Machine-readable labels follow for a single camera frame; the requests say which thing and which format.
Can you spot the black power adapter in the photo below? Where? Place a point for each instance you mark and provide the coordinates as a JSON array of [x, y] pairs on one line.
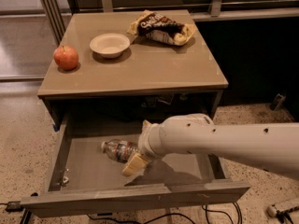
[[14, 206]]

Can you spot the clear plastic water bottle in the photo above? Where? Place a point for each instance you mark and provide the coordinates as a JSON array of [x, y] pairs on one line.
[[119, 150]]

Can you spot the white power strip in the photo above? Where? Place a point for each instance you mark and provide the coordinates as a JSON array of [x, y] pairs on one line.
[[278, 209]]

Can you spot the grey cabinet with counter top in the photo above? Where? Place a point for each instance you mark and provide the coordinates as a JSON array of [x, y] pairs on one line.
[[147, 67]]

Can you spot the red apple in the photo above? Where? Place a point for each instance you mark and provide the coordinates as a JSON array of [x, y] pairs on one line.
[[66, 57]]

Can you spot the brown chip bag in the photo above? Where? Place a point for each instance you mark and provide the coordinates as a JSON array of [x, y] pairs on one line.
[[157, 27]]

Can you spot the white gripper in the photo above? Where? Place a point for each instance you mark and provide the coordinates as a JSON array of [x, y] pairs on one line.
[[146, 142]]

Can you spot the white paper bowl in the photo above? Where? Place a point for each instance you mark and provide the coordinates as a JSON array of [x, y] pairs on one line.
[[110, 45]]

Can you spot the small dark device on floor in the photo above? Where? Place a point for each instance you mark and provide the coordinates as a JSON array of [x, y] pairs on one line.
[[278, 101]]

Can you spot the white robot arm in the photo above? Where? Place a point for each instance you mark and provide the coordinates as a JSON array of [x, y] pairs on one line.
[[273, 147]]

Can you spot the open grey top drawer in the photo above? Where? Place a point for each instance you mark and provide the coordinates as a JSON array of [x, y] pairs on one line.
[[84, 180]]

